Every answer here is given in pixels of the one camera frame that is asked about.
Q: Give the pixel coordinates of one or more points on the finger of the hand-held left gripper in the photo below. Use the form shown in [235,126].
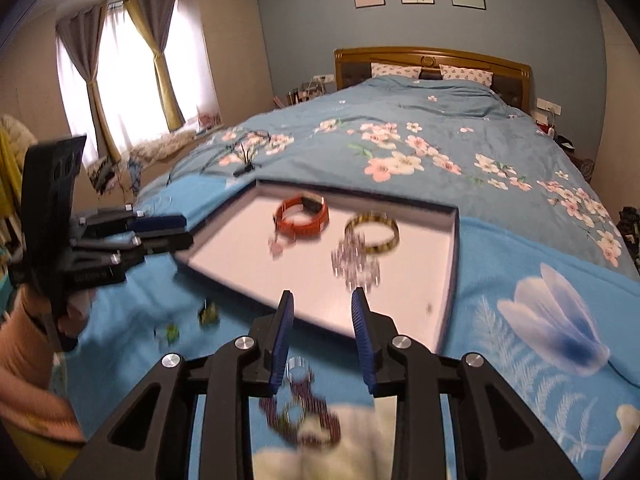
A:
[160,221]
[165,242]

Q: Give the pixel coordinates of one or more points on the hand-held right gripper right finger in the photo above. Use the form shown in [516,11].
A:
[362,342]

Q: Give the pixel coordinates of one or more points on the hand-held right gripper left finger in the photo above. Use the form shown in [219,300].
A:
[280,342]

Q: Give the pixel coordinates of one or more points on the white tray with dark rim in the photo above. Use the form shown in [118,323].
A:
[240,260]

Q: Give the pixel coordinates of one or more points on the person's left forearm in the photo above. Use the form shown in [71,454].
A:
[30,370]

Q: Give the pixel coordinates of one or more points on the person's left hand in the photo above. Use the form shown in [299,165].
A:
[75,312]

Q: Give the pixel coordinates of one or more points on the fluffy white rug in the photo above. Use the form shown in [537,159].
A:
[160,147]

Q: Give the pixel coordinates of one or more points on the small pink charm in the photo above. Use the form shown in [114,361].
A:
[276,247]

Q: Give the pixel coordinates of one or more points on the amber bangle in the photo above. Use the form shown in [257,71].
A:
[390,242]

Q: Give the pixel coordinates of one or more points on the orange smartwatch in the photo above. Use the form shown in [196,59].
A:
[310,227]

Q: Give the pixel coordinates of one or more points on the white sheer curtain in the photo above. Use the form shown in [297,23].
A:
[125,75]

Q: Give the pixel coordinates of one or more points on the grey and yellow curtain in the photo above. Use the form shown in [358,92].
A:
[80,45]
[160,25]

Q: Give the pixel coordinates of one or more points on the bedside clutter of bottles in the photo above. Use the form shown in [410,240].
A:
[305,92]

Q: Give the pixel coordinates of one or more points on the blue floral duvet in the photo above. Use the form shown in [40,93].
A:
[400,110]

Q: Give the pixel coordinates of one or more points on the yellow cloth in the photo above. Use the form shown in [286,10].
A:
[30,455]

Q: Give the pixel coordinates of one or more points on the dotted white pillow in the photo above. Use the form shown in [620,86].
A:
[465,75]
[395,70]

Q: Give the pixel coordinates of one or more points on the pile of dark clothes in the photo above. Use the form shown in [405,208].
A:
[631,240]

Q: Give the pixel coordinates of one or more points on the wooden bed headboard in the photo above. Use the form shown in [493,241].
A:
[430,57]

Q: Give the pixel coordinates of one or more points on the white wall socket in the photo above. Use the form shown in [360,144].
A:
[322,78]

